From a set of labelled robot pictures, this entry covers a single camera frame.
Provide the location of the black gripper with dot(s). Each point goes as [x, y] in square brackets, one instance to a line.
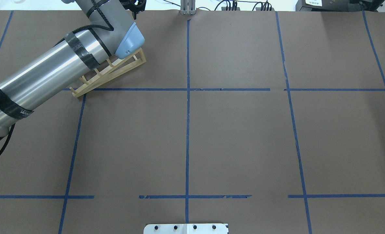
[136, 5]

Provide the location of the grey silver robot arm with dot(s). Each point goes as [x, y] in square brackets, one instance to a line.
[112, 31]

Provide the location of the wooden plate rack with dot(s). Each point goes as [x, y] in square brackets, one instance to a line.
[110, 69]

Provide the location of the white metal mounting plate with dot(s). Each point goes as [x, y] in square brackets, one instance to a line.
[197, 228]

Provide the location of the long blue tape strip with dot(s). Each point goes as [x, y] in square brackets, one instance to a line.
[188, 109]

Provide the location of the crossing blue tape strip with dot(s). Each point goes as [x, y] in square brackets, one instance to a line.
[181, 89]

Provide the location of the black device with label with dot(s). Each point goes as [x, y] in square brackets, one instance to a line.
[338, 5]

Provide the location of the grey metal post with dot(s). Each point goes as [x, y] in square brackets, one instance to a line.
[187, 7]

